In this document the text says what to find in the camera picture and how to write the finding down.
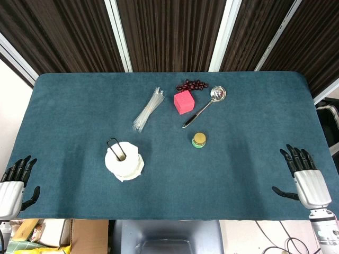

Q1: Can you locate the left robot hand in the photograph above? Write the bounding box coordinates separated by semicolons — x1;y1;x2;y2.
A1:
0;155;41;221

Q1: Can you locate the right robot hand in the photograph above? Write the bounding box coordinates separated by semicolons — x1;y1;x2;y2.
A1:
272;143;333;210

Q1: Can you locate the white toilet paper roll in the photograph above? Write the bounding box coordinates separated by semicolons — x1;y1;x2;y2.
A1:
104;141;145;183

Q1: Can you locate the wooden block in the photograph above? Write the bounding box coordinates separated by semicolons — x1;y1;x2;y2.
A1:
11;219;40;242

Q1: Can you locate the yellow plastic bag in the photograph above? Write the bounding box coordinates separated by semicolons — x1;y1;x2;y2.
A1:
7;239;73;254

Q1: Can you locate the black case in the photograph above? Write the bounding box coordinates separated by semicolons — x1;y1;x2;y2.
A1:
315;97;339;157

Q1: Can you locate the brown cardboard box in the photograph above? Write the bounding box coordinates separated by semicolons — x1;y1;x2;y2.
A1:
59;219;110;254

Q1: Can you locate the green bottle gold cap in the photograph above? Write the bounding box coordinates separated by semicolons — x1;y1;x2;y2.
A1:
191;132;208;150

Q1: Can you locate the grey plastic bin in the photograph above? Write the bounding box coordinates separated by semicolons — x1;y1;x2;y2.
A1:
110;219;226;254

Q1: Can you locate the pink foam cube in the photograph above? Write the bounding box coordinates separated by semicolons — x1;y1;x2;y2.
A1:
173;90;196;116

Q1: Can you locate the bundle of clear straws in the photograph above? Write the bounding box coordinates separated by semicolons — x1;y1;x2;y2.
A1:
132;86;166;133

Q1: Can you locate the thin floor cable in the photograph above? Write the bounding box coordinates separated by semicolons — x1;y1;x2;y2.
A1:
255;220;320;254

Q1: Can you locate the white partition frame post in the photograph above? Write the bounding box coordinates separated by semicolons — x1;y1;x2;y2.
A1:
103;0;133;73
208;0;243;72
0;32;40;87
313;78;339;105
254;0;303;72

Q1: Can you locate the black wire roll holder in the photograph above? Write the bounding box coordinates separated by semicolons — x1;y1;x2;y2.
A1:
106;138;128;161

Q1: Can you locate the metal ladle black handle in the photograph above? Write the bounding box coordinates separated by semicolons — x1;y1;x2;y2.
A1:
181;85;227;130

